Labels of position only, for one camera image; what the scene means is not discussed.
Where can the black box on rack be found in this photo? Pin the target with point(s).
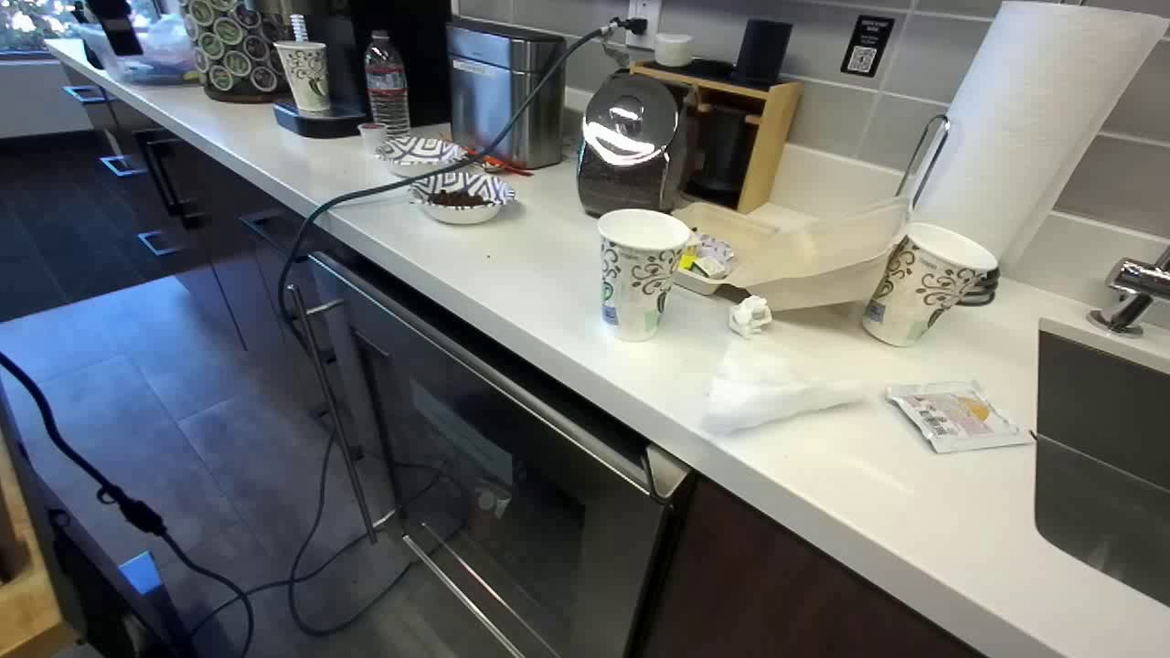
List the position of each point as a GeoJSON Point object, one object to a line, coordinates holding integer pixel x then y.
{"type": "Point", "coordinates": [760, 54]}

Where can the clear plastic water bottle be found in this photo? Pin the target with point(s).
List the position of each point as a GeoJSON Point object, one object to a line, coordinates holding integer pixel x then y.
{"type": "Point", "coordinates": [385, 86]}

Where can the yellow white packet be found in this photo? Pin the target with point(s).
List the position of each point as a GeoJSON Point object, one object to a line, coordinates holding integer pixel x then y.
{"type": "Point", "coordinates": [709, 258]}

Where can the black wall sign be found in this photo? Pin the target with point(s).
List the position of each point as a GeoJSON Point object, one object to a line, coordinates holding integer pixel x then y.
{"type": "Point", "coordinates": [866, 44]}

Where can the patterned paper cup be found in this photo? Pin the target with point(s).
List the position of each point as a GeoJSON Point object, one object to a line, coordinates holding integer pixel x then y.
{"type": "Point", "coordinates": [920, 288]}
{"type": "Point", "coordinates": [642, 276]}
{"type": "Point", "coordinates": [303, 76]}

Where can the chrome faucet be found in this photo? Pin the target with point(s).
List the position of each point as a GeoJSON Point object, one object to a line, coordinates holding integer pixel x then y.
{"type": "Point", "coordinates": [1139, 283]}

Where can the crumpled clear plastic bag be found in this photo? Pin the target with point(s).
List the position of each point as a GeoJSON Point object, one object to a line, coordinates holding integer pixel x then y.
{"type": "Point", "coordinates": [769, 398]}

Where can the wall power outlet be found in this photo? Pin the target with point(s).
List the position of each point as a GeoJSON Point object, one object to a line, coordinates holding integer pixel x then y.
{"type": "Point", "coordinates": [643, 10]}

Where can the stainless steel dishwasher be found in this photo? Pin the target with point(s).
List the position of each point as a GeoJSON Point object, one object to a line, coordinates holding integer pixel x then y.
{"type": "Point", "coordinates": [514, 489]}

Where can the flat printed packet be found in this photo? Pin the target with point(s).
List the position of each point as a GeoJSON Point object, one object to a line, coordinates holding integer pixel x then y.
{"type": "Point", "coordinates": [954, 417]}

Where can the small white creamer cup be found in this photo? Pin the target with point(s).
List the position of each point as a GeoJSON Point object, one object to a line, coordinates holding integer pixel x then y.
{"type": "Point", "coordinates": [751, 317]}

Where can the stainless steel sink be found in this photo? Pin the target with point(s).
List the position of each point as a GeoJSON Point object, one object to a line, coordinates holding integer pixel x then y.
{"type": "Point", "coordinates": [1098, 477]}

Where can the white paper towel roll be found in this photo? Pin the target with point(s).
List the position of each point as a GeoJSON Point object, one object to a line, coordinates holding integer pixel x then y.
{"type": "Point", "coordinates": [1037, 122]}

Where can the wooden countertop rack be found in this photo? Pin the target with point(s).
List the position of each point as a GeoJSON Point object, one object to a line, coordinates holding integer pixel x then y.
{"type": "Point", "coordinates": [769, 133]}

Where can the translucent plastic container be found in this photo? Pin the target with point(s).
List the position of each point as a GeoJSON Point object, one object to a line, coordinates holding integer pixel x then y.
{"type": "Point", "coordinates": [810, 258]}

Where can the pile of coffee beans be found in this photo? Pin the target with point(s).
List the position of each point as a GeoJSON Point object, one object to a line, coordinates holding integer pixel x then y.
{"type": "Point", "coordinates": [457, 199]}

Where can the stainless steel canister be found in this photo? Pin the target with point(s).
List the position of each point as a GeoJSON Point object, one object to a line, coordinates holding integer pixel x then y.
{"type": "Point", "coordinates": [493, 93]}

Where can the coffee pod carousel rack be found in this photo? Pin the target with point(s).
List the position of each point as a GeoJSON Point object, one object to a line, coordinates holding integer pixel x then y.
{"type": "Point", "coordinates": [231, 48]}

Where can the light wooden furniture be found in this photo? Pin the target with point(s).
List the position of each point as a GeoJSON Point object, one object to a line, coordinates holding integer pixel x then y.
{"type": "Point", "coordinates": [22, 573]}

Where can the paper bowl with blue pattern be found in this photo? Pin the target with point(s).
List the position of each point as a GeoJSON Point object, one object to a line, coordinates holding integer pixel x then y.
{"type": "Point", "coordinates": [484, 188]}
{"type": "Point", "coordinates": [420, 150]}

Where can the black coffee machine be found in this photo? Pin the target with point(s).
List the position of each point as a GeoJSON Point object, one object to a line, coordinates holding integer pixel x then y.
{"type": "Point", "coordinates": [415, 58]}

